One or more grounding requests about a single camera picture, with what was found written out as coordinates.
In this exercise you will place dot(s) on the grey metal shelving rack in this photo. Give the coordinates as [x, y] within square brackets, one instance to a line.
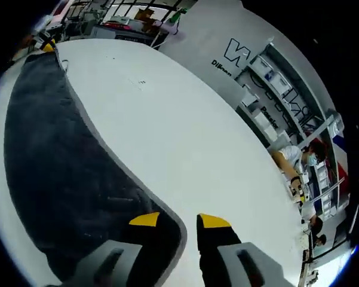
[289, 77]

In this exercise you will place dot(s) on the green hanging item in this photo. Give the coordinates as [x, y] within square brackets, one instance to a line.
[175, 16]

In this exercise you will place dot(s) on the white table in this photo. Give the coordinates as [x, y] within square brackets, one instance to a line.
[167, 134]

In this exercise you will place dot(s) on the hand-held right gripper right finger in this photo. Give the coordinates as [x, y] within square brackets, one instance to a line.
[218, 248]

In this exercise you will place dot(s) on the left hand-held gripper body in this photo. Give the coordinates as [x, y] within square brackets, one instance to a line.
[41, 26]

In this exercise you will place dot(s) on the row of white storage boxes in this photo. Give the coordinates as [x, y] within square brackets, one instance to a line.
[279, 80]

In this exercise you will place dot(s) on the dark grey fluffy towel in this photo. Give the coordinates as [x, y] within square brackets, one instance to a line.
[62, 164]

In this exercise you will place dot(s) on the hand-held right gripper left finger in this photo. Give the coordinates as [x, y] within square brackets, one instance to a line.
[143, 219]

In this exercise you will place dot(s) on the purple rolled mat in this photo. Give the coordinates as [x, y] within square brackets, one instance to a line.
[173, 30]

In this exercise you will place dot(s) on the cardboard box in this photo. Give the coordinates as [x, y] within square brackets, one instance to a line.
[144, 18]

